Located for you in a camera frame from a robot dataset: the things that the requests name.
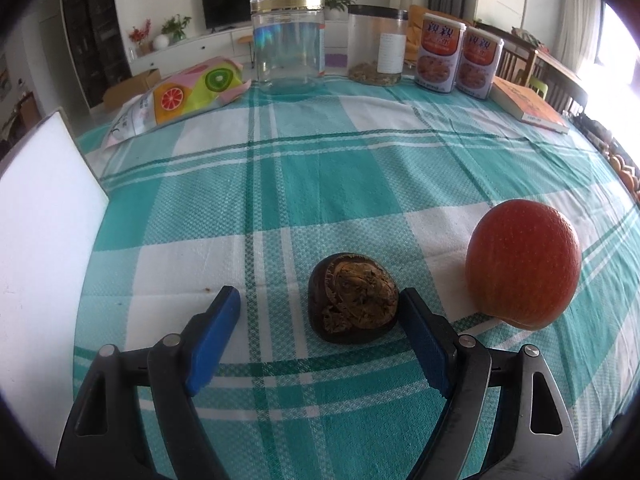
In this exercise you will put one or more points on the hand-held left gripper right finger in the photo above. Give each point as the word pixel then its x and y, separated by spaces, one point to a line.
pixel 425 342

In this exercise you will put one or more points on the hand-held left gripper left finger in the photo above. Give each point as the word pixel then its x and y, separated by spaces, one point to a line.
pixel 212 345

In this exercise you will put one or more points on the dark brown cracked fruit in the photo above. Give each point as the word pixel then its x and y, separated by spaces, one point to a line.
pixel 352 297

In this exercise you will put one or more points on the large red apple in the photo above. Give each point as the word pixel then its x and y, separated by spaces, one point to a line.
pixel 522 265

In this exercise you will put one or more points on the green checked tablecloth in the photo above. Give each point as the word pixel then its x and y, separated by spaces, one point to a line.
pixel 325 185

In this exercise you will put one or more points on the white foam board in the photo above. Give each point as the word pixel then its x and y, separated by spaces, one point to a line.
pixel 45 240

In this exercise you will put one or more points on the fruit print snack bag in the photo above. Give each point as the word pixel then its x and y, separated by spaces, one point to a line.
pixel 185 92

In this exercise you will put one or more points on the orange book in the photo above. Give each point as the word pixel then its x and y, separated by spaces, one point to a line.
pixel 530 105

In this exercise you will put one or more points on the pile of oranges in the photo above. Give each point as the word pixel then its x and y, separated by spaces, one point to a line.
pixel 625 172

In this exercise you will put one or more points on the cardboard box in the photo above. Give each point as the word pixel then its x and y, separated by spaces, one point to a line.
pixel 132 87

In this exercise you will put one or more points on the green chair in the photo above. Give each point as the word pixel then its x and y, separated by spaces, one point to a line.
pixel 540 90

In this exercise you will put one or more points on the orange label can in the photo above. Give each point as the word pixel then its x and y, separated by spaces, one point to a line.
pixel 439 52
pixel 480 62

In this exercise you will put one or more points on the white television cabinet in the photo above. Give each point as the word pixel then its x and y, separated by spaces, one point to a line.
pixel 200 50

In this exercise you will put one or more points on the wooden side table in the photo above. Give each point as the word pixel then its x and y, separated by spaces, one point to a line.
pixel 562 77

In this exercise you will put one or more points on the wooden chair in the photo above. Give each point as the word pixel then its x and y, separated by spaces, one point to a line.
pixel 517 52

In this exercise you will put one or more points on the clear jar black lid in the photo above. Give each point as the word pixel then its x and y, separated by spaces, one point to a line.
pixel 370 42

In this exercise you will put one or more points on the white round vase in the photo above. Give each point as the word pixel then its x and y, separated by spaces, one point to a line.
pixel 161 42

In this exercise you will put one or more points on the clear jar gold lid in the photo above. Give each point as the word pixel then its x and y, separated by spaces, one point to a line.
pixel 287 45

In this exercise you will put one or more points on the red flower sprig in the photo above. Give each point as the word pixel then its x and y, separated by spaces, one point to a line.
pixel 140 35

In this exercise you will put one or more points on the small leafy potted plant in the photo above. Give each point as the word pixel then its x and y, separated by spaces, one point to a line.
pixel 176 27

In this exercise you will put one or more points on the dark display cabinet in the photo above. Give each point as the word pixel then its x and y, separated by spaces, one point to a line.
pixel 95 30

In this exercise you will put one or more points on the black television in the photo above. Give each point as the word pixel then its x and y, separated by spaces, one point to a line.
pixel 245 2

